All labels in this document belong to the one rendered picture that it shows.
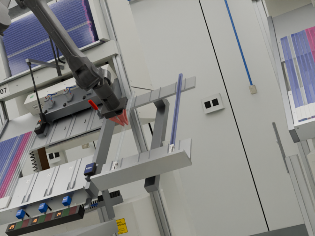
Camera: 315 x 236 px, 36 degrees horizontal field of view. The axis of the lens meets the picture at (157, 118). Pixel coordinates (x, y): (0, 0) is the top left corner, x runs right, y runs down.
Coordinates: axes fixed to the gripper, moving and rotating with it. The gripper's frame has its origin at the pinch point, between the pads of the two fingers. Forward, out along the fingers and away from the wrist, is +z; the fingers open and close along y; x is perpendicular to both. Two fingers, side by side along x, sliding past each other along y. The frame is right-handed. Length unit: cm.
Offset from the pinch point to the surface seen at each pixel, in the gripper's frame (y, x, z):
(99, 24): 16, -62, -16
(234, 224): 20, -91, 180
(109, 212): 12.3, 25.4, 18.8
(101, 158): 16.9, 1.8, 12.0
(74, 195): 24.1, 20.2, 10.6
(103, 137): 17.0, -8.9, 9.7
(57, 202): 32.7, 20.3, 11.5
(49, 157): 160, -147, 111
